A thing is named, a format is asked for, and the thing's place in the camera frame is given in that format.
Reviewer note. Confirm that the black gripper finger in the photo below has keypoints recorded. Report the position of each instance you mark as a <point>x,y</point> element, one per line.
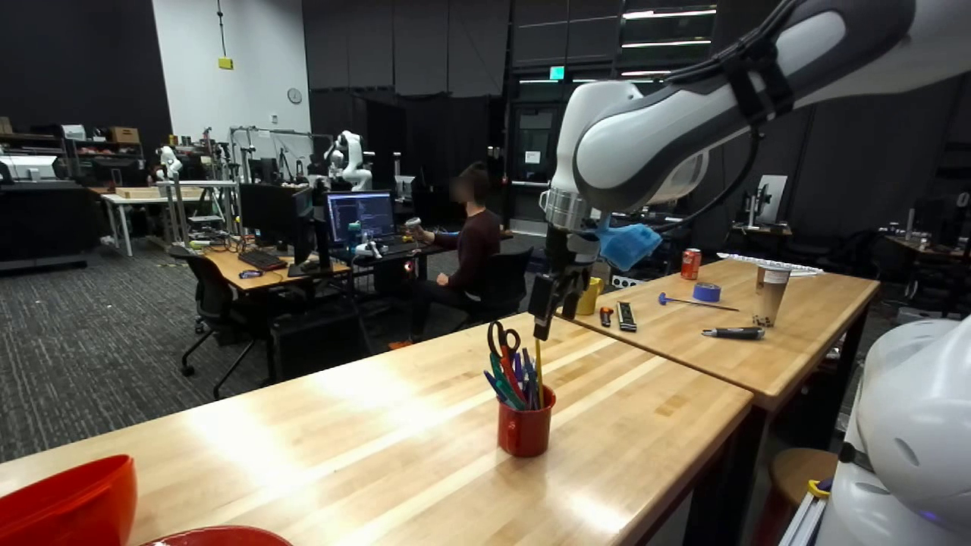
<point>575,291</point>
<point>546,305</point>

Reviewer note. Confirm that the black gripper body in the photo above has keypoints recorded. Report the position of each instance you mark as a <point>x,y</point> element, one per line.
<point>565,248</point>

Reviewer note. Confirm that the yellow pencil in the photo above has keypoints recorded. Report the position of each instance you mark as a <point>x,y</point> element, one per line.
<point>540,365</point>

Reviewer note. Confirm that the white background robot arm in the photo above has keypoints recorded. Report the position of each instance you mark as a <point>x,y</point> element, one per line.
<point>350,154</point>

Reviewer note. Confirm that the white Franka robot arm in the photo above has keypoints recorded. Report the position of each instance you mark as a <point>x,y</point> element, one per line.
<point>688,131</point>

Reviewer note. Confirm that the black flat tool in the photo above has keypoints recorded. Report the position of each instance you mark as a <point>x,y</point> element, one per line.
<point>629,316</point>

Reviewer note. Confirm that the blue marker pen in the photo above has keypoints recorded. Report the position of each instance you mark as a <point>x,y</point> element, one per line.
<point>523,370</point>

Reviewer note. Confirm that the red marker pen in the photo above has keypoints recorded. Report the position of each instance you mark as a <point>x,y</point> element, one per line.
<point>509,377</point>

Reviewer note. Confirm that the seated person dark shirt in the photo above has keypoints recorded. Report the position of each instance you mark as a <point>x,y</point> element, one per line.
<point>474,243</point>

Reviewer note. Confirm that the green marker pen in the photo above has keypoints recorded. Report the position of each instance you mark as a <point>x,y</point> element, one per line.
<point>500,390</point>

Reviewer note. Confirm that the red can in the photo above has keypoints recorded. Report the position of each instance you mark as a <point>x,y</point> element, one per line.
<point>690,264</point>

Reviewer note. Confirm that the red mug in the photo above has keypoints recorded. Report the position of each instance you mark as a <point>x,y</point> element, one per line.
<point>525,424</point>

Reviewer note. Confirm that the blue tape roll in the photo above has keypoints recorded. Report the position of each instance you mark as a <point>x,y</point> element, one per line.
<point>709,291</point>

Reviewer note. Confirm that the black marker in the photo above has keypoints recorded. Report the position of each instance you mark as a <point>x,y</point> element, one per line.
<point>737,330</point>

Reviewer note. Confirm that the green exit sign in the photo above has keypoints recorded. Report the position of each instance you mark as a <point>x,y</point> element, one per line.
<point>557,74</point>

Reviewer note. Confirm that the clear plastic cup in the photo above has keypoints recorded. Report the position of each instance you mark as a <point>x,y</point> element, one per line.
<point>771,297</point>

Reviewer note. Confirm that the lit computer monitor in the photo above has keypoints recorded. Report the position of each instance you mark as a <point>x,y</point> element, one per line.
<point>359,215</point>

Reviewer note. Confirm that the white paper sheet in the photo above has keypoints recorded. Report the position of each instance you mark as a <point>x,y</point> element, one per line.
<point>799,268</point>

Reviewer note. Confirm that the wooden side table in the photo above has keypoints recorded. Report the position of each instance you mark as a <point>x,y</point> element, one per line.
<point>810,352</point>

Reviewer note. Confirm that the black computer monitor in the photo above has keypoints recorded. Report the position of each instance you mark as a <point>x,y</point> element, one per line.
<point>289,215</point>

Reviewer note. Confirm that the black keyboard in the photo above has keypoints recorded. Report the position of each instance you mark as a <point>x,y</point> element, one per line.
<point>261,258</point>

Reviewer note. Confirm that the round wooden stool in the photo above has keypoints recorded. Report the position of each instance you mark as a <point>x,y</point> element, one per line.
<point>799,471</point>

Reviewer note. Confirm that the wooden office desk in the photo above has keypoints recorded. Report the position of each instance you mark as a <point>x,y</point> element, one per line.
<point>236,269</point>

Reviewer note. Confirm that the yellow hanging tag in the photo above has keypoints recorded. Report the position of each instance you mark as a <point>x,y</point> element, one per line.
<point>227,60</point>

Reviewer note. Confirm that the red bowl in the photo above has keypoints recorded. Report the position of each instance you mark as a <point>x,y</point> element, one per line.
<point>222,536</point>
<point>70,505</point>

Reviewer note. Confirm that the small white background robot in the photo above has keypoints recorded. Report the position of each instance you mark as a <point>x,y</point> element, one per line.
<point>169,162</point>

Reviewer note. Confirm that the black low cabinet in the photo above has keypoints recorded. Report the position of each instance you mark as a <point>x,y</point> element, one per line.
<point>48,223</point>

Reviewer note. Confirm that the round wall clock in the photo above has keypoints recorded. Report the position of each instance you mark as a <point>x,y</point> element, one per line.
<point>297,95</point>

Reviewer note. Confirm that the metal frame work table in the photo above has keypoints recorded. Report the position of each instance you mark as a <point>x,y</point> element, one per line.
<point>140,194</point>

